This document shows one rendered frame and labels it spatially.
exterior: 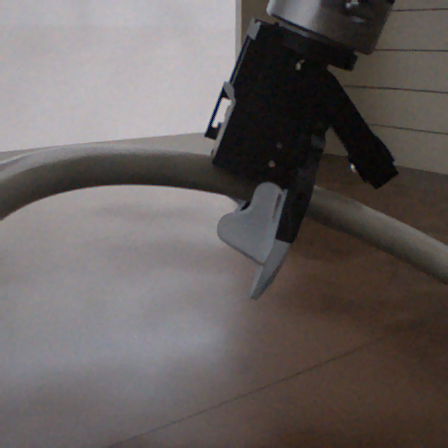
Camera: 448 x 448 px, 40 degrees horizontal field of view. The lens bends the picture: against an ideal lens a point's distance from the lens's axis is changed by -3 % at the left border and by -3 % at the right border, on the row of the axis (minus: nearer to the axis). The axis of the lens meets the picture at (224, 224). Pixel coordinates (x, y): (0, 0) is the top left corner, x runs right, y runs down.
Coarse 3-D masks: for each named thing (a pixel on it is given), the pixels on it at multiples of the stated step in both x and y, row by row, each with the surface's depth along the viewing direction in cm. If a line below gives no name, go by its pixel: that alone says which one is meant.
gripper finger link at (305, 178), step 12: (312, 156) 48; (300, 168) 48; (312, 168) 48; (288, 180) 49; (300, 180) 48; (312, 180) 48; (288, 192) 48; (300, 192) 48; (288, 204) 48; (300, 204) 48; (288, 216) 48; (300, 216) 48; (288, 228) 48; (288, 240) 49
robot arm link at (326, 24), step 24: (288, 0) 45; (312, 0) 43; (336, 0) 43; (360, 0) 43; (384, 0) 44; (288, 24) 46; (312, 24) 44; (336, 24) 44; (360, 24) 44; (384, 24) 46; (336, 48) 46; (360, 48) 45
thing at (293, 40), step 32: (256, 32) 46; (288, 32) 46; (256, 64) 49; (288, 64) 48; (320, 64) 48; (352, 64) 47; (224, 96) 53; (256, 96) 48; (288, 96) 49; (224, 128) 48; (256, 128) 47; (288, 128) 48; (320, 128) 49; (224, 160) 48; (256, 160) 49; (288, 160) 49
